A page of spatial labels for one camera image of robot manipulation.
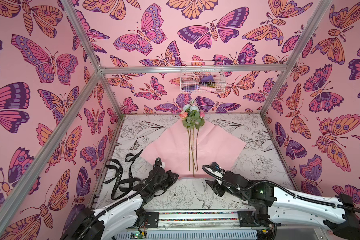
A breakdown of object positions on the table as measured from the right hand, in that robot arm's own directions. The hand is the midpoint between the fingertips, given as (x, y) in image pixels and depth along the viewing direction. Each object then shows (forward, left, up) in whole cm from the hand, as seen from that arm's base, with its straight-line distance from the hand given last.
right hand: (209, 176), depth 72 cm
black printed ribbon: (+1, +49, -16) cm, 51 cm away
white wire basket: (+57, +1, +19) cm, 60 cm away
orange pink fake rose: (+54, +13, -12) cm, 56 cm away
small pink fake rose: (+46, 0, -14) cm, 48 cm away
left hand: (+5, +14, -9) cm, 17 cm away
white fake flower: (+47, +9, -10) cm, 48 cm away
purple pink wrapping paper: (+22, +6, -15) cm, 27 cm away
